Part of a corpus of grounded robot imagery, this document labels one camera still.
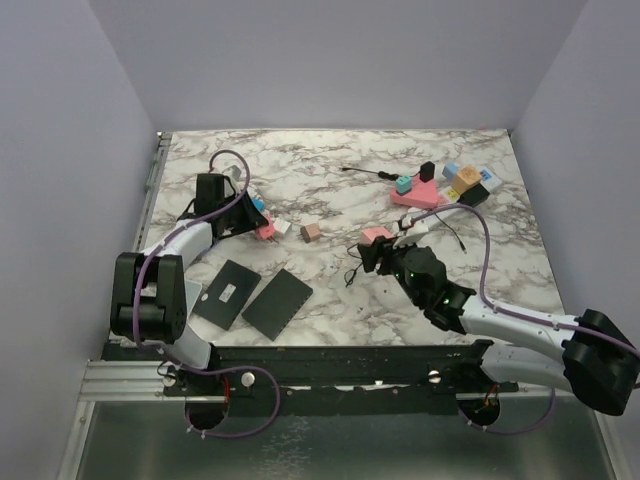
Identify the pink cube socket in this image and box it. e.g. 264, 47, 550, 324
359, 227, 393, 246

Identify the pink square plug adapter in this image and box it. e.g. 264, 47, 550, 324
255, 217, 276, 242

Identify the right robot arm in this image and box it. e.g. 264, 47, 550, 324
357, 236, 639, 416

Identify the thin black cable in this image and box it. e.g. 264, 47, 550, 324
343, 219, 469, 290

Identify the white power strip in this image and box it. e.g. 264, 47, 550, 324
419, 168, 503, 233

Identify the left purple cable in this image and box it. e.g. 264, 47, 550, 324
132, 149, 281, 441

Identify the blue plug adapter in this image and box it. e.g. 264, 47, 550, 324
252, 198, 265, 213

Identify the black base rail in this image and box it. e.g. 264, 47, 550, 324
99, 342, 581, 417

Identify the white flat remote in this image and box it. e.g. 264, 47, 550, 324
185, 280, 202, 316

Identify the right black flat box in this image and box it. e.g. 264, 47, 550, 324
242, 269, 313, 341

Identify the white plug adapter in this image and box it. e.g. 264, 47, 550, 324
273, 218, 292, 237

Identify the black flat box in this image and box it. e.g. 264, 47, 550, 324
242, 269, 313, 341
193, 260, 261, 330

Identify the orange tan plug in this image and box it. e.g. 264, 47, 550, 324
451, 166, 482, 195

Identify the large black adapter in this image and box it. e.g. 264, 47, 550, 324
457, 183, 490, 208

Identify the light blue plug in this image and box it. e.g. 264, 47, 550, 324
442, 163, 459, 182

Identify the small black charger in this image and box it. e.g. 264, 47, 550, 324
419, 161, 435, 183

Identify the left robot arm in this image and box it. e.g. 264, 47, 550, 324
110, 173, 269, 395

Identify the beige pink USB charger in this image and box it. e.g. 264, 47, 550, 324
300, 223, 322, 243

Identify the purple cable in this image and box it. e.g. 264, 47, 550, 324
404, 202, 640, 436
132, 149, 281, 441

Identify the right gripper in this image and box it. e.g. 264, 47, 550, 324
358, 232, 424, 307

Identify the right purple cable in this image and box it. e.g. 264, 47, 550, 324
404, 202, 640, 436

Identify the left black flat box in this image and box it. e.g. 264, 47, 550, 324
193, 260, 261, 330

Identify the teal charger plug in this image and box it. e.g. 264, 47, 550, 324
395, 176, 413, 196

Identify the pink triangular power strip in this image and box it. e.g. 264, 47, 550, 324
389, 180, 439, 210

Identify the black screwdriver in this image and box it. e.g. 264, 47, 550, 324
341, 167, 399, 181

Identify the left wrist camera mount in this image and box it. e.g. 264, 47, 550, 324
223, 165, 244, 182

